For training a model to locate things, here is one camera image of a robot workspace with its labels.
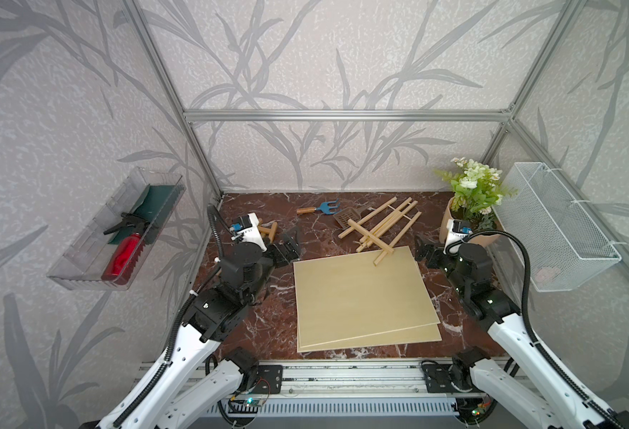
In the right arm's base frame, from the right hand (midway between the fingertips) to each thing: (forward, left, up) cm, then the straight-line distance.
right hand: (429, 236), depth 77 cm
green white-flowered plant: (+14, -17, +4) cm, 22 cm away
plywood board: (-20, +1, -23) cm, 31 cm away
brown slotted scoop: (+28, +23, -23) cm, 43 cm away
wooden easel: (+21, +6, -23) cm, 32 cm away
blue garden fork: (+33, +32, -24) cm, 52 cm away
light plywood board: (-8, +23, -23) cm, 33 cm away
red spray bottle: (-12, +75, +12) cm, 77 cm away
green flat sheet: (+3, +76, +11) cm, 77 cm away
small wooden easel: (+20, +54, -21) cm, 61 cm away
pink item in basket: (-11, -29, -2) cm, 31 cm away
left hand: (-5, +39, +9) cm, 41 cm away
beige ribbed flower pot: (+15, -13, -9) cm, 22 cm away
